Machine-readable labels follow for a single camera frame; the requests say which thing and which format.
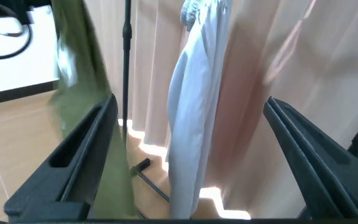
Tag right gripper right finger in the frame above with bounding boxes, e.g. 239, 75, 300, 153
262, 95, 358, 219

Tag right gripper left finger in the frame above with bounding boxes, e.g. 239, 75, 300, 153
4, 93, 119, 223

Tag green shirt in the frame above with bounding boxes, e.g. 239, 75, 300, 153
48, 0, 139, 219

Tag pale grey shorts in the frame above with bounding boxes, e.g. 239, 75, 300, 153
165, 0, 233, 220

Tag black clothes rack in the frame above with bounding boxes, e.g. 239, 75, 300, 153
121, 0, 171, 220

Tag beige curtain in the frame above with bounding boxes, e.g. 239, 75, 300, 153
84, 0, 358, 220

